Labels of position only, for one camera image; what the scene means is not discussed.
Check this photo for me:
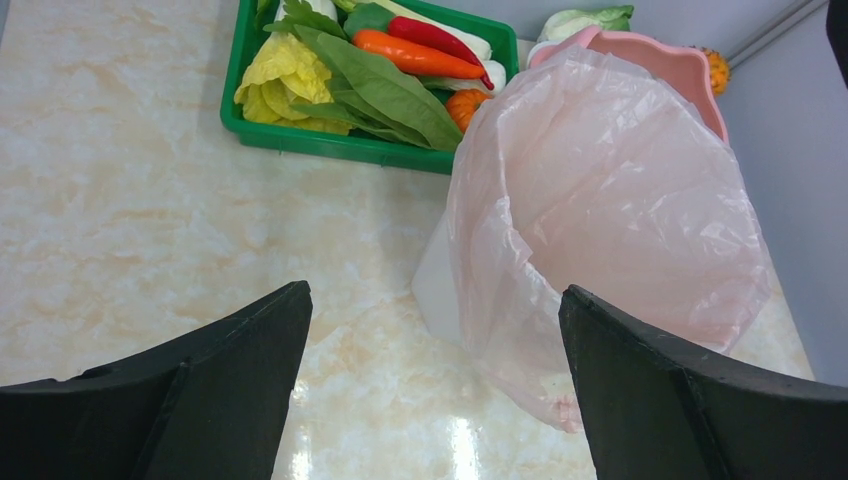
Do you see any toy orange tangerine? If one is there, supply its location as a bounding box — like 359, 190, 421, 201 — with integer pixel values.
445, 89, 492, 133

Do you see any pink plastic trash bag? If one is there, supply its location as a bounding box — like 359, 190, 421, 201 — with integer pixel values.
412, 45, 772, 433

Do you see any white toy radish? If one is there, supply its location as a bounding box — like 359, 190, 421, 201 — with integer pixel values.
419, 60, 507, 96

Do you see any toy cabbage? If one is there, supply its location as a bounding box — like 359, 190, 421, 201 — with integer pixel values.
537, 5, 635, 42

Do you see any green toy leaf vegetable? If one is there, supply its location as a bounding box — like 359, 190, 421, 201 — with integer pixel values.
263, 1, 462, 152

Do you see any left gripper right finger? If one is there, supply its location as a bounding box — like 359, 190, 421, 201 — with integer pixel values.
559, 285, 847, 479

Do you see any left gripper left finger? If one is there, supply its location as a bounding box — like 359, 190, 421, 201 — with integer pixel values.
1, 281, 313, 479

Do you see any toy pineapple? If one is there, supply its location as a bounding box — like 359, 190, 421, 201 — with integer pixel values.
697, 47, 732, 96

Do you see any pink litter box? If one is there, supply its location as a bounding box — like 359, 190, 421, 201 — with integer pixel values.
527, 26, 729, 142

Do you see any white toy leek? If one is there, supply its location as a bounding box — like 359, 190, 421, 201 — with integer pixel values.
333, 0, 492, 61

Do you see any yellow toy leaf vegetable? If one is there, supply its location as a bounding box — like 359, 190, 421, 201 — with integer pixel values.
233, 33, 353, 135

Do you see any green plastic tray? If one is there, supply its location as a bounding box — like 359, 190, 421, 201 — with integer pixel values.
220, 0, 521, 175

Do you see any red toy chili pepper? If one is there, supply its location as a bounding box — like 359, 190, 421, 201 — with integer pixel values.
388, 16, 484, 67

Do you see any orange toy carrot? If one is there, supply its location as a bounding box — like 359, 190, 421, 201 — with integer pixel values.
353, 29, 486, 79

